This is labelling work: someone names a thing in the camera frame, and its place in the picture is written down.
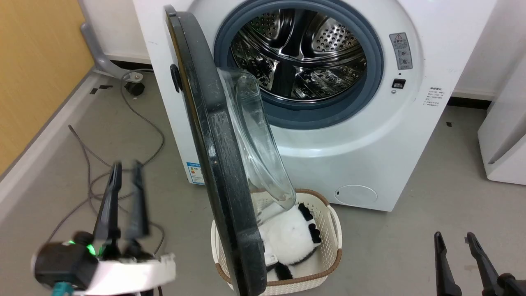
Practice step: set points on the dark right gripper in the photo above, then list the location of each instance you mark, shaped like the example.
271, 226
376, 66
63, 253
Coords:
511, 285

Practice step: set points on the black and white panda plush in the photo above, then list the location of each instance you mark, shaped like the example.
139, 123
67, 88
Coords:
289, 238

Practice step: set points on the white front-load washing machine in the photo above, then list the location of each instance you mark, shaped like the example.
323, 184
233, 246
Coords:
353, 135

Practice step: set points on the white cabinet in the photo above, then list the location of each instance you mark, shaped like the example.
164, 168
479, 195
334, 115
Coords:
505, 123

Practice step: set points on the white woven laundry basket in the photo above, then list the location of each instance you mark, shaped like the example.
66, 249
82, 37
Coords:
328, 230

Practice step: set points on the black round washing machine door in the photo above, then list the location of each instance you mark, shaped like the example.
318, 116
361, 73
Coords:
222, 156

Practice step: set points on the black plug adapter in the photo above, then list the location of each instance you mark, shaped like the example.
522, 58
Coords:
134, 87

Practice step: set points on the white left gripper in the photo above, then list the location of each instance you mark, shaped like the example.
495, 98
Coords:
119, 273

